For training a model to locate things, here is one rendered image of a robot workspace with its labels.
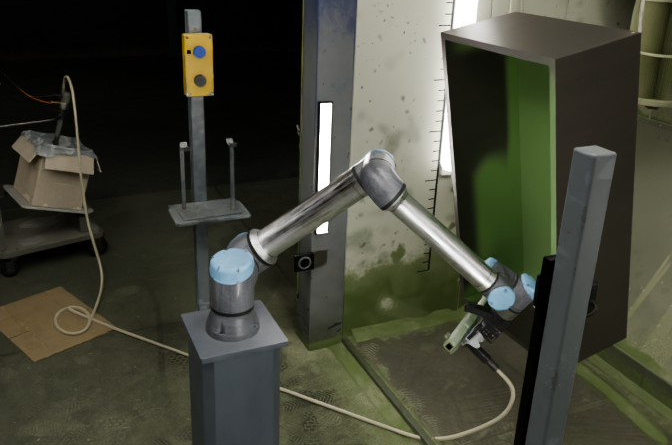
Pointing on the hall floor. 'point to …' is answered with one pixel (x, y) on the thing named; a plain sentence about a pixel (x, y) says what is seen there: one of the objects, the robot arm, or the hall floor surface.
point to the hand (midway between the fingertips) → (464, 339)
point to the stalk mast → (198, 182)
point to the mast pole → (570, 292)
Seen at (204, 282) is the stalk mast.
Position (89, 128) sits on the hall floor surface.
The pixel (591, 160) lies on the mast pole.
